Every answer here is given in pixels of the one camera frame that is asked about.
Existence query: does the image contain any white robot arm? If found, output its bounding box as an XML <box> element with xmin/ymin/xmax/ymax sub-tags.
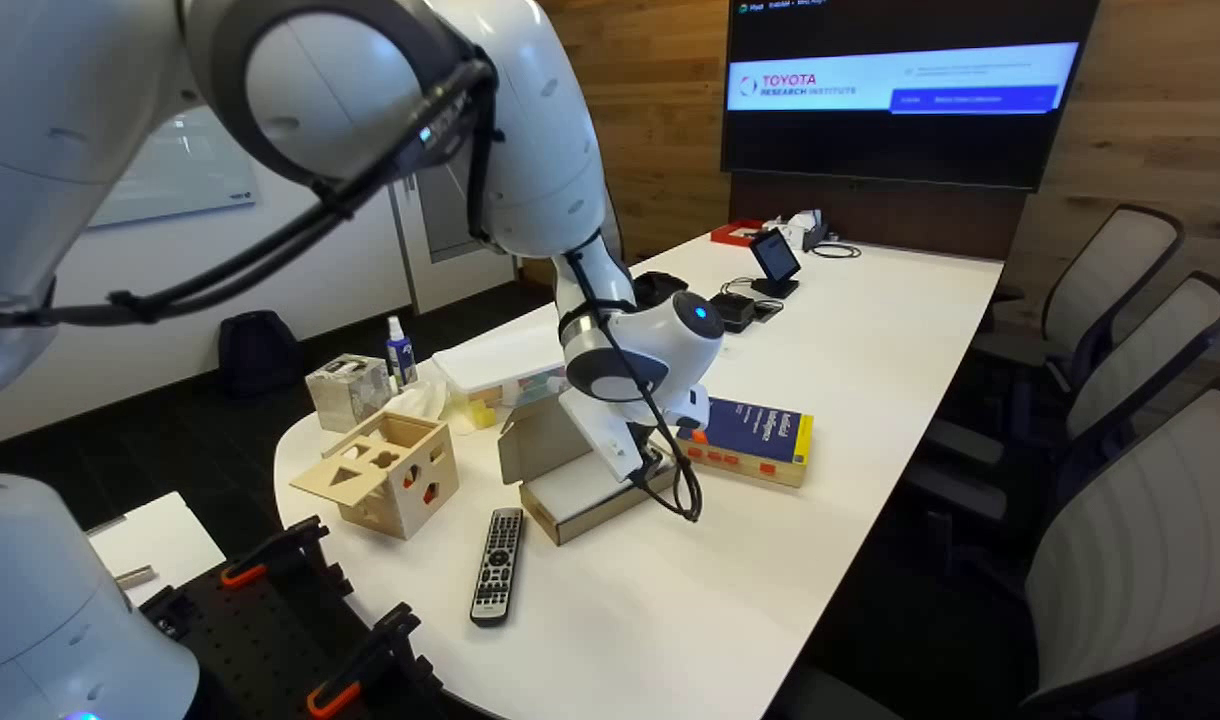
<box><xmin>0</xmin><ymin>0</ymin><xmax>722</xmax><ymax>483</ymax></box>

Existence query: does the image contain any small grey wooden cube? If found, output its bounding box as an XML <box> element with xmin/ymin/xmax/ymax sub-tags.
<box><xmin>303</xmin><ymin>350</ymin><xmax>393</xmax><ymax>431</ymax></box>

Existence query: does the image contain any wall mounted tv screen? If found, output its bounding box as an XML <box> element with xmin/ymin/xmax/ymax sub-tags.
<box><xmin>722</xmin><ymin>0</ymin><xmax>1100</xmax><ymax>193</ymax></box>

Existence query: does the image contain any grey mesh chair middle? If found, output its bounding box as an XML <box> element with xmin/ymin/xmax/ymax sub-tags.
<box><xmin>909</xmin><ymin>272</ymin><xmax>1220</xmax><ymax>536</ymax></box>

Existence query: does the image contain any clear plastic container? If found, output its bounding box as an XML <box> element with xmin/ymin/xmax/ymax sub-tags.
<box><xmin>434</xmin><ymin>339</ymin><xmax>564</xmax><ymax>427</ymax></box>

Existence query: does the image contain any black backpack on floor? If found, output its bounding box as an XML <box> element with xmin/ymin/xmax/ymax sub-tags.
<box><xmin>217</xmin><ymin>309</ymin><xmax>299</xmax><ymax>397</ymax></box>

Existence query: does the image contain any wooden shape sorter box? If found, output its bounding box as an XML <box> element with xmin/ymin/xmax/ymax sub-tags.
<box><xmin>295</xmin><ymin>412</ymin><xmax>459</xmax><ymax>539</ymax></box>

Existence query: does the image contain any red small box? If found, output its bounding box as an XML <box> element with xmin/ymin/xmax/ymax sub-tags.
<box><xmin>710</xmin><ymin>225</ymin><xmax>759</xmax><ymax>248</ymax></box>

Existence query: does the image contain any wall whiteboard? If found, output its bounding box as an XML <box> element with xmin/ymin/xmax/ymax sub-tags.
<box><xmin>92</xmin><ymin>107</ymin><xmax>258</xmax><ymax>227</ymax></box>

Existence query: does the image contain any black square device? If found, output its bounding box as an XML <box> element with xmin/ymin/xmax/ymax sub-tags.
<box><xmin>711</xmin><ymin>293</ymin><xmax>755</xmax><ymax>331</ymax></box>

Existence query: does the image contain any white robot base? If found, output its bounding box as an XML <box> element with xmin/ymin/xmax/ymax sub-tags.
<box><xmin>0</xmin><ymin>472</ymin><xmax>202</xmax><ymax>720</ymax></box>

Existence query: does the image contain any white device with cable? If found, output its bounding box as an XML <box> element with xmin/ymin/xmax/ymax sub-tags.
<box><xmin>782</xmin><ymin>209</ymin><xmax>861</xmax><ymax>261</ymax></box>

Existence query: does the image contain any grey remote control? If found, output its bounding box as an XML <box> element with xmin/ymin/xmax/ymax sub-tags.
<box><xmin>468</xmin><ymin>506</ymin><xmax>530</xmax><ymax>627</ymax></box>

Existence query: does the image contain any black clamp with orange tip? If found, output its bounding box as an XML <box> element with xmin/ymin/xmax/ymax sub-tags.
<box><xmin>219</xmin><ymin>517</ymin><xmax>330</xmax><ymax>589</ymax></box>

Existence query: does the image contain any grey mesh chair near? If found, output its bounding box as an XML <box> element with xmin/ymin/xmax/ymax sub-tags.
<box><xmin>782</xmin><ymin>383</ymin><xmax>1220</xmax><ymax>720</ymax></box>

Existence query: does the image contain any grey mesh chair far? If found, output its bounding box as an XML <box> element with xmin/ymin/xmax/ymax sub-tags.
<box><xmin>978</xmin><ymin>203</ymin><xmax>1184</xmax><ymax>387</ymax></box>

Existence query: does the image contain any grey mesh chair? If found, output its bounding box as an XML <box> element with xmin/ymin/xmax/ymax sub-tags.
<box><xmin>782</xmin><ymin>383</ymin><xmax>1220</xmax><ymax>720</ymax></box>
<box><xmin>978</xmin><ymin>203</ymin><xmax>1184</xmax><ymax>387</ymax></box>
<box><xmin>909</xmin><ymin>272</ymin><xmax>1220</xmax><ymax>536</ymax></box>

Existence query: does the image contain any small tablet on stand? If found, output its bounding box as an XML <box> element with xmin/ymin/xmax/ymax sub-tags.
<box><xmin>751</xmin><ymin>232</ymin><xmax>799</xmax><ymax>297</ymax></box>

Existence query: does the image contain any cardboard box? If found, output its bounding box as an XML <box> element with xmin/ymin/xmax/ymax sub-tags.
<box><xmin>498</xmin><ymin>392</ymin><xmax>680</xmax><ymax>542</ymax></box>

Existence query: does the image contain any blue spray bottle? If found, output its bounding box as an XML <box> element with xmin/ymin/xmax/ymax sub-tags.
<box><xmin>385</xmin><ymin>314</ymin><xmax>416</xmax><ymax>392</ymax></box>

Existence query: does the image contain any blue and yellow book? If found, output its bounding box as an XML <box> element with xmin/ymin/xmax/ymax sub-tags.
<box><xmin>680</xmin><ymin>397</ymin><xmax>818</xmax><ymax>486</ymax></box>

